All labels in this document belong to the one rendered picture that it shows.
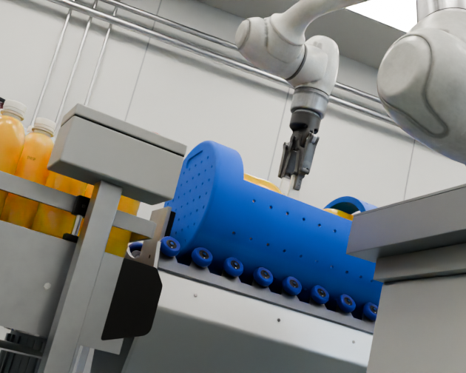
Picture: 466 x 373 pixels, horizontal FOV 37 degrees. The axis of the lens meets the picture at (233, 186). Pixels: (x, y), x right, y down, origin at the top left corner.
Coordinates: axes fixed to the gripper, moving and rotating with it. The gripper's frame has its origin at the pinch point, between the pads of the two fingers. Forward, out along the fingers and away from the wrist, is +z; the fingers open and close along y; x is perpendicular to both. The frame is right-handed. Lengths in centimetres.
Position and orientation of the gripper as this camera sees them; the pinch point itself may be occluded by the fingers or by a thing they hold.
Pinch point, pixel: (288, 192)
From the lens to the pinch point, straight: 168.2
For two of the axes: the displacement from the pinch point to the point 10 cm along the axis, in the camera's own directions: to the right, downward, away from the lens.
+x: -8.6, -3.2, -3.9
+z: -2.4, 9.4, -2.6
